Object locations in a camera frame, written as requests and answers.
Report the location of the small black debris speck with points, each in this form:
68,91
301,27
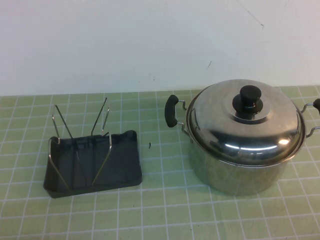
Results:
149,145

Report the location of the steel pot lid black knob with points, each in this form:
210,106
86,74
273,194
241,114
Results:
225,130

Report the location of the stainless steel cooking pot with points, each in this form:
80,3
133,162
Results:
240,180

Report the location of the green grid pattern mat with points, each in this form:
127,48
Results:
160,215

